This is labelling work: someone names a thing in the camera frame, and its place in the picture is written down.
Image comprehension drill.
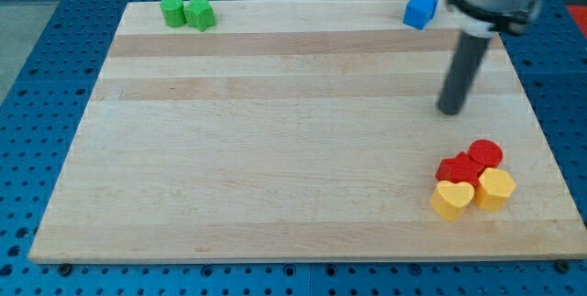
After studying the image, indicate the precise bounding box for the blue pentagon block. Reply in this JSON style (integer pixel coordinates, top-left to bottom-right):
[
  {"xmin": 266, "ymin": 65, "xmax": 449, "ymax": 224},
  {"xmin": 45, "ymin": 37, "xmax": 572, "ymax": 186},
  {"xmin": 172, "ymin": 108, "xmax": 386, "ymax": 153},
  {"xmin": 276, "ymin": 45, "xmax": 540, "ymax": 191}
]
[{"xmin": 403, "ymin": 0, "xmax": 438, "ymax": 30}]

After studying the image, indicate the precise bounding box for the dark grey cylindrical pointer rod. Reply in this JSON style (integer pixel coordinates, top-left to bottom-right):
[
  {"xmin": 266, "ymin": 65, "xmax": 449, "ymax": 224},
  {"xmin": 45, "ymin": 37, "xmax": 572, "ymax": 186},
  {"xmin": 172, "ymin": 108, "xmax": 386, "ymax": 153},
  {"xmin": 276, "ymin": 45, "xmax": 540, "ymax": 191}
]
[{"xmin": 437, "ymin": 31, "xmax": 491, "ymax": 115}]

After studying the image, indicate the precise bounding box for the red star block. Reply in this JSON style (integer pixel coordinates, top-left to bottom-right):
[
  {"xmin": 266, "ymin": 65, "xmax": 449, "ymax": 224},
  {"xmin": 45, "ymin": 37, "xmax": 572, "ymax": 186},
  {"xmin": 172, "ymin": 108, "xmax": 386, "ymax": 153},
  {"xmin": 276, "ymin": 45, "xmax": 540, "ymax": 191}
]
[{"xmin": 435, "ymin": 152, "xmax": 485, "ymax": 188}]

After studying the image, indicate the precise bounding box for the yellow heart block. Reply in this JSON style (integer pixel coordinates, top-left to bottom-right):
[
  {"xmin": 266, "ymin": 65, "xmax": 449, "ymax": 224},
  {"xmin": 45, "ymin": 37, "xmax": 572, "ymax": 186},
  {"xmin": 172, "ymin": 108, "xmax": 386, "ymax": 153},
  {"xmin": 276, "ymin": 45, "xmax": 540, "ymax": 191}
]
[{"xmin": 430, "ymin": 181, "xmax": 474, "ymax": 222}]

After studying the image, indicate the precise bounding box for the green cylinder block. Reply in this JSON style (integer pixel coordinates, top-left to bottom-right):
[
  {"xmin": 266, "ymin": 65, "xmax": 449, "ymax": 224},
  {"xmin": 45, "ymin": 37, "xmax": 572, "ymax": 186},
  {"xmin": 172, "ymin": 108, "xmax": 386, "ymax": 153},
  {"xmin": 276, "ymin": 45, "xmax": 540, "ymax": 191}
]
[{"xmin": 160, "ymin": 0, "xmax": 186, "ymax": 27}]

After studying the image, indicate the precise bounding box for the red cylinder block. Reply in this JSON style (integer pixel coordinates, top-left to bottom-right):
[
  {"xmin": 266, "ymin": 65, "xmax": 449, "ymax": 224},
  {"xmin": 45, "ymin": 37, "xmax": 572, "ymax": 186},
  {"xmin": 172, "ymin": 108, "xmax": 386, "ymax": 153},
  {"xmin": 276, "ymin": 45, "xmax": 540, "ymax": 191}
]
[{"xmin": 468, "ymin": 139, "xmax": 504, "ymax": 168}]

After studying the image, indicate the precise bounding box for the green star block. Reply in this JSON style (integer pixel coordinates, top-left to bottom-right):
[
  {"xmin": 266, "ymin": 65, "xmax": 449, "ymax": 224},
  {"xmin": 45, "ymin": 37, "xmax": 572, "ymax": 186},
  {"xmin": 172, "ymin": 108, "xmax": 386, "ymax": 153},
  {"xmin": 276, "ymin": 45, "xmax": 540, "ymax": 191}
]
[{"xmin": 184, "ymin": 0, "xmax": 216, "ymax": 32}]

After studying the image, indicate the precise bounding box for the light wooden board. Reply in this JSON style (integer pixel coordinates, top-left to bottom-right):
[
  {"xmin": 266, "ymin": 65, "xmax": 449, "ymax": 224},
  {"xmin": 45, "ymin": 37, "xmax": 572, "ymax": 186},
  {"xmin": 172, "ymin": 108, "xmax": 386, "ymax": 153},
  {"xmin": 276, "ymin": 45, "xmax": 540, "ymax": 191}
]
[{"xmin": 28, "ymin": 0, "xmax": 586, "ymax": 264}]

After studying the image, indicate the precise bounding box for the yellow hexagon block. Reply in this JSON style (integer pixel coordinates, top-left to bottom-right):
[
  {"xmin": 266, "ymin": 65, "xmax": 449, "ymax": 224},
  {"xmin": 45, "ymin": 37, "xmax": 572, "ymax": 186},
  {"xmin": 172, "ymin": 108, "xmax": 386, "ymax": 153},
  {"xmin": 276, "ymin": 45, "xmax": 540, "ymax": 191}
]
[{"xmin": 474, "ymin": 168, "xmax": 516, "ymax": 212}]

